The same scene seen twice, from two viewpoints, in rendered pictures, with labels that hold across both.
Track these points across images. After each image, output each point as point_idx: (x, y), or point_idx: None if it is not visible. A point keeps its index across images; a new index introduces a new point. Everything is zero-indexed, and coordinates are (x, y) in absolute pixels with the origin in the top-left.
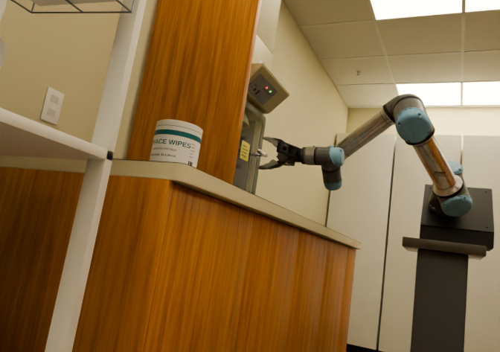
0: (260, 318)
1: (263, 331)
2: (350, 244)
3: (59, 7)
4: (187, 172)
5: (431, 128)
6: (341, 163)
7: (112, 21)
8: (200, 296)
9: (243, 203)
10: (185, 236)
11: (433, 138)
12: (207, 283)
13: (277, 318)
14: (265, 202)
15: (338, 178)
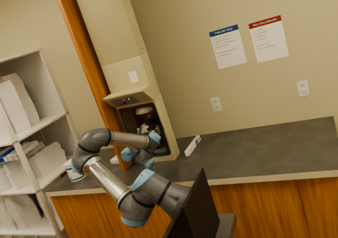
0: (131, 229)
1: (137, 234)
2: (276, 180)
3: (89, 91)
4: (46, 193)
5: (80, 168)
6: (125, 160)
7: None
8: (82, 221)
9: (77, 194)
10: (64, 206)
11: (88, 172)
12: (82, 217)
13: (150, 230)
14: (92, 189)
15: (140, 165)
